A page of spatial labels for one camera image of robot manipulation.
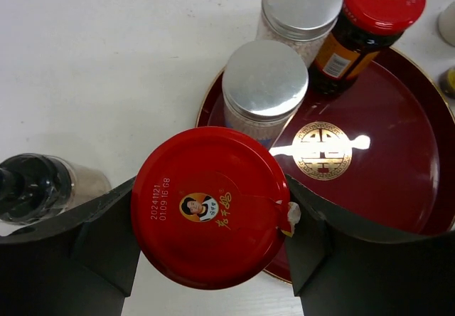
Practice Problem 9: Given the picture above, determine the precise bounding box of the red cap chili jar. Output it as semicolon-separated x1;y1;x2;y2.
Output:
131;126;301;290

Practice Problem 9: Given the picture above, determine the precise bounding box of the black lid spice jar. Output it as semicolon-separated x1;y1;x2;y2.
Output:
1;153;111;226

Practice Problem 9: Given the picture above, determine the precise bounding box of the silver cap shaker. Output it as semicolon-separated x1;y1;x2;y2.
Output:
222;40;309;149
256;0;343;67

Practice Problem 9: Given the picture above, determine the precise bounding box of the white powder glass jar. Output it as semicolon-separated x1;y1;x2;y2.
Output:
438;1;455;46

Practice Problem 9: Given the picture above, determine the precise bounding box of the red round tray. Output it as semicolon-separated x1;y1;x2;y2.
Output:
195;47;455;285

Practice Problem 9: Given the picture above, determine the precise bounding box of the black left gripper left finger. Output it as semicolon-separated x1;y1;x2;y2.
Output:
1;179;140;315

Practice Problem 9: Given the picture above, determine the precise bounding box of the red cap sauce jar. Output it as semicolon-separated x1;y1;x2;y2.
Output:
309;0;426;96

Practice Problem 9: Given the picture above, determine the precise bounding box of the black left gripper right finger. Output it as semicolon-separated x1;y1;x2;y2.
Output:
285;178;454;315

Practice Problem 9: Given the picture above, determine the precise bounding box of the yellow label oil bottle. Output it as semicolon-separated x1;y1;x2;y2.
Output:
439;66;455;100

